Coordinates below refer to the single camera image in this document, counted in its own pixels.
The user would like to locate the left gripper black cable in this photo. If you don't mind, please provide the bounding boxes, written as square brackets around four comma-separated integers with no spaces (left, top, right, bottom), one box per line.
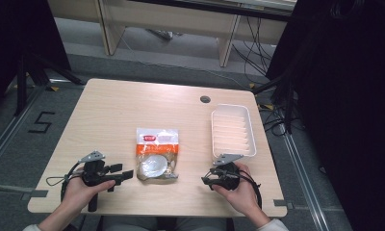
[45,162,87,201]

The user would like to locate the person's right hand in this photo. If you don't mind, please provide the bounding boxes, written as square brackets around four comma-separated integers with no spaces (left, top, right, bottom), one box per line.
[211,161,263,220]

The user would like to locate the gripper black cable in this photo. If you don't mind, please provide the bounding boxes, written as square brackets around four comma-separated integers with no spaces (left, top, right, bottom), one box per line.
[45,162,87,201]
[237,168,264,210]

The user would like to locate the orange and white snack packet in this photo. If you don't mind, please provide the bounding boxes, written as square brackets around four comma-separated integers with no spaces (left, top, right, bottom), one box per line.
[135,127,180,182]

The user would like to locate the black curtain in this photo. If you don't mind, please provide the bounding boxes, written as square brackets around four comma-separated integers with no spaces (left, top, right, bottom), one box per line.
[265,0,385,231]
[0,0,72,112]

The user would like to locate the grey power strip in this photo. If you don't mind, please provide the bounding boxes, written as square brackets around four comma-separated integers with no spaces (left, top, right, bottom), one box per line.
[145,28,184,41]

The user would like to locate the person's legs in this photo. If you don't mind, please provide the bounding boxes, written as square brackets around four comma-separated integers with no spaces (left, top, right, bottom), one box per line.
[97,216,237,231]

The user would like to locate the person's left hand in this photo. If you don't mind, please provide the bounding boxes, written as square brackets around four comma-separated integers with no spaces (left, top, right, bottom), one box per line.
[61,166,116,215]

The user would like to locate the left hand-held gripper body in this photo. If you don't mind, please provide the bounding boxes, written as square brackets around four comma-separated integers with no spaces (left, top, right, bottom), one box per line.
[77,149,123,213]

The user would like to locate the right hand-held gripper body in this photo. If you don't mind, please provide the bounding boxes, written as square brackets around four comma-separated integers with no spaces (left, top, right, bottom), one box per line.
[208,153,245,193]

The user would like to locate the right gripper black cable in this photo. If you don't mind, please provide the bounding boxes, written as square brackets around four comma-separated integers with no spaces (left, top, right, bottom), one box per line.
[237,168,264,210]

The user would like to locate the black floor cables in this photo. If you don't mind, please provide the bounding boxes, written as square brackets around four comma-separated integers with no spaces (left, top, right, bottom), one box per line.
[231,16,278,85]

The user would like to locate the white plastic tray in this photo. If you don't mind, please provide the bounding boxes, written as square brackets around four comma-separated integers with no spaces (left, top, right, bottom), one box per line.
[210,103,258,159]

